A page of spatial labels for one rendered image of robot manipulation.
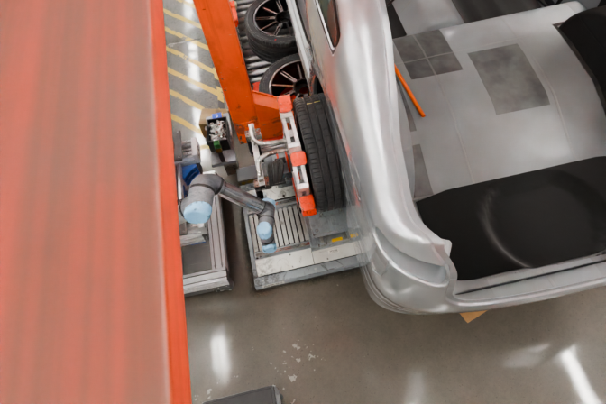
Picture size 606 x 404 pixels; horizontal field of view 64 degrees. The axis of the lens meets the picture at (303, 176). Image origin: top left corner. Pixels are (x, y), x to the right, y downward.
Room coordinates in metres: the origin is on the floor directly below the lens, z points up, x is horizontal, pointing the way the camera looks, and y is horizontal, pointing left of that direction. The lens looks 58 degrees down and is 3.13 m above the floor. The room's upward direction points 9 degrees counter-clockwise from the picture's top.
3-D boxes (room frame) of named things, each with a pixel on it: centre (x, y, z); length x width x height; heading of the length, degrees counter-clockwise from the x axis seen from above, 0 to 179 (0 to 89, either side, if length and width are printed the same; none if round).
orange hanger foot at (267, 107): (2.07, -0.03, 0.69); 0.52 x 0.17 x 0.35; 94
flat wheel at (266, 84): (2.43, -0.11, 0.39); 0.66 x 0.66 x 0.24
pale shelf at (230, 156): (2.10, 0.53, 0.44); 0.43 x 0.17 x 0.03; 4
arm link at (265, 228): (1.09, 0.23, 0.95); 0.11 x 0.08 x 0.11; 169
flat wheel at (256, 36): (3.20, -0.05, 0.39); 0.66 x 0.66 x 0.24
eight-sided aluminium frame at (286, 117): (1.56, 0.03, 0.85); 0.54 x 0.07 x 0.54; 4
